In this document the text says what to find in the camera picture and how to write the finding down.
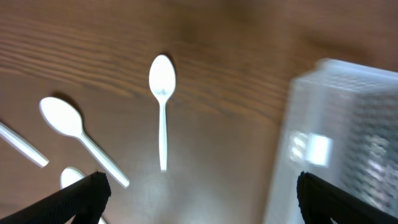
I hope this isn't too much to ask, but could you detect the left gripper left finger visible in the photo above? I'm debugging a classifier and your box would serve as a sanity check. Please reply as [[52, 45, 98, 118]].
[[1, 172, 111, 224]]

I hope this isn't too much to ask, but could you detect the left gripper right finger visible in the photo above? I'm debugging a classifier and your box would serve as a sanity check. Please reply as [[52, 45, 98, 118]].
[[297, 172, 397, 224]]

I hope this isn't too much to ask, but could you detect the white spoon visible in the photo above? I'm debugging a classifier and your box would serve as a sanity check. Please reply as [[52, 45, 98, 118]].
[[39, 96, 130, 189], [59, 166, 108, 224], [1, 123, 49, 167], [149, 54, 176, 172]]

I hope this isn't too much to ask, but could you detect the clear plastic basket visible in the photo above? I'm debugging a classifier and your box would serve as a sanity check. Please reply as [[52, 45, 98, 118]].
[[264, 58, 397, 223]]

